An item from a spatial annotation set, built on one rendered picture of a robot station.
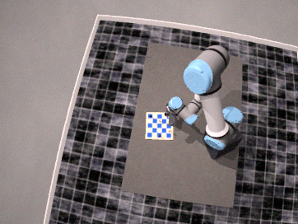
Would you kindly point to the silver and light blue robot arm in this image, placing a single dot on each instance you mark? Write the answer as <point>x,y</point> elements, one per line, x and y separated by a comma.
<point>203,77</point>

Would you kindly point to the blue and cream chessboard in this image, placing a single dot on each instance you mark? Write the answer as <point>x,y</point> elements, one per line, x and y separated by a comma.
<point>154,127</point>

